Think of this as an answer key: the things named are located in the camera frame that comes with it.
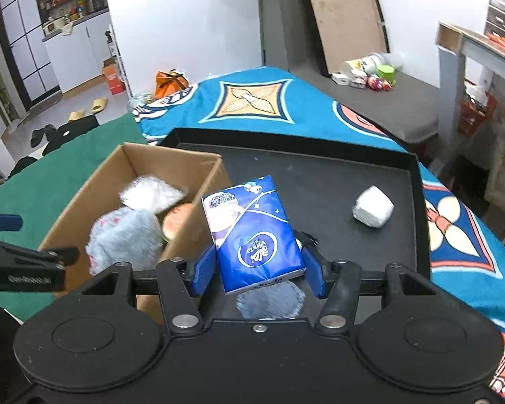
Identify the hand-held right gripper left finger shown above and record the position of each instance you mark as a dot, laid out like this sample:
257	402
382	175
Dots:
202	271

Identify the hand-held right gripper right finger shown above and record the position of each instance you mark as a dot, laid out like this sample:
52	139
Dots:
314	275

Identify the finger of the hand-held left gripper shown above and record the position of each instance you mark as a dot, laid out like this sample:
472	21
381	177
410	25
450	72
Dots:
65	256
2	221

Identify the burger plush toy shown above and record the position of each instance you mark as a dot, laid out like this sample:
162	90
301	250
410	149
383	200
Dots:
181	223

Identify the blue-grey cloth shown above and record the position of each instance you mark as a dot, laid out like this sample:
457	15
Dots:
269	303

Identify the grey pink plush toy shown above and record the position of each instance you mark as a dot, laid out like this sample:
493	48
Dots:
124	240

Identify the blue tissue pack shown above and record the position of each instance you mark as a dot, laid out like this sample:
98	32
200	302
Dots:
252	235

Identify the white cloth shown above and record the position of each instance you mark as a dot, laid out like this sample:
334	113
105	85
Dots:
373	207

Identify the clear bag white filling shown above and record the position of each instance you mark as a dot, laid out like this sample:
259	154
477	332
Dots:
151	193

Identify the black shallow tray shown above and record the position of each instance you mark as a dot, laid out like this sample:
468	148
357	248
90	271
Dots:
328	168

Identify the brown cardboard box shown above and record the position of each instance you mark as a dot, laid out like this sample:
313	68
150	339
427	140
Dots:
181	164

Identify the green blanket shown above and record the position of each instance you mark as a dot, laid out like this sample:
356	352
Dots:
46	176

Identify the black slipper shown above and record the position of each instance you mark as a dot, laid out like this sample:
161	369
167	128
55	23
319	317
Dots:
37	136
49	130

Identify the black cube stool white dots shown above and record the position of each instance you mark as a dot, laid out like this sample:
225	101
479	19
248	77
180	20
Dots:
80	128

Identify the clear bag green contents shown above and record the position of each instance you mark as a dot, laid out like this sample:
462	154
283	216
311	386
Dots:
139	101

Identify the black-framed sliding door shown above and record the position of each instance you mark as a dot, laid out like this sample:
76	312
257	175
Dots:
25	42

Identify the orange cardboard box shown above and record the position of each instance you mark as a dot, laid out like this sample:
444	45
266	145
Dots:
114	78

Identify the white kitchen cabinet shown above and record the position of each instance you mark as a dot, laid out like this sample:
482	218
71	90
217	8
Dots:
80	54

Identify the orange gift bag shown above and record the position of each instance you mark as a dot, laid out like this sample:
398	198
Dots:
170	84

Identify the grey folding cushion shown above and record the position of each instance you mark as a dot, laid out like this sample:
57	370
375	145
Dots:
404	105

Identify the small white toy figure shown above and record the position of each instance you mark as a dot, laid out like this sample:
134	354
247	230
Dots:
357	82

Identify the white charger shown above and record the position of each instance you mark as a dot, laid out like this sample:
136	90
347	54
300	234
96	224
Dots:
341	78

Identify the small red toy figure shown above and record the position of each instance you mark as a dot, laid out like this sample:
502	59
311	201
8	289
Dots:
378	84

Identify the white narrow rack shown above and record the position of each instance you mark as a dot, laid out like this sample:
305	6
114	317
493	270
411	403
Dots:
117	54

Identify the green cup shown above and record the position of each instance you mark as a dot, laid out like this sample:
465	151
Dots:
386	73

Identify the orange basket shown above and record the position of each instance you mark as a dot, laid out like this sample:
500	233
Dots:
475	113

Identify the clear plastic cup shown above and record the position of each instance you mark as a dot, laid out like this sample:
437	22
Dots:
393	61

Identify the black-framed box lid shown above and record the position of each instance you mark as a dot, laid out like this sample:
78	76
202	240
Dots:
341	12

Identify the grey desk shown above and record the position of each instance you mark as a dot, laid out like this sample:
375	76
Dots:
471	46

